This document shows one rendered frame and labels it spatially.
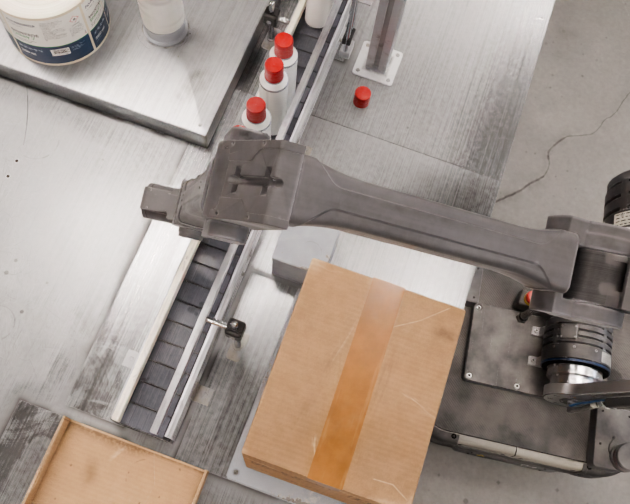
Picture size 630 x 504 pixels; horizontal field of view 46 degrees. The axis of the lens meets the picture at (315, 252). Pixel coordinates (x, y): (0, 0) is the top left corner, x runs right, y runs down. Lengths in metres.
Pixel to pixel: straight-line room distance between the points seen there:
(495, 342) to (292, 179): 1.45
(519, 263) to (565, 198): 1.81
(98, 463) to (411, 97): 0.93
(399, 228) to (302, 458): 0.45
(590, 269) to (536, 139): 1.84
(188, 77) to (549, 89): 1.54
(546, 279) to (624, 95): 2.10
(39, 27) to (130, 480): 0.82
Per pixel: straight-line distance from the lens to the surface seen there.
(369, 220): 0.67
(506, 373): 2.03
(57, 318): 1.42
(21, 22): 1.50
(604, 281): 0.80
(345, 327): 1.07
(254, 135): 0.72
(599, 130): 2.72
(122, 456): 1.35
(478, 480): 2.24
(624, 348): 2.19
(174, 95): 1.51
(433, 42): 1.68
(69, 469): 1.36
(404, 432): 1.06
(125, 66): 1.56
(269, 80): 1.31
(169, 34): 1.54
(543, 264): 0.76
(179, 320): 1.32
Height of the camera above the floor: 2.15
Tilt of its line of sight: 70 degrees down
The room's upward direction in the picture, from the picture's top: 11 degrees clockwise
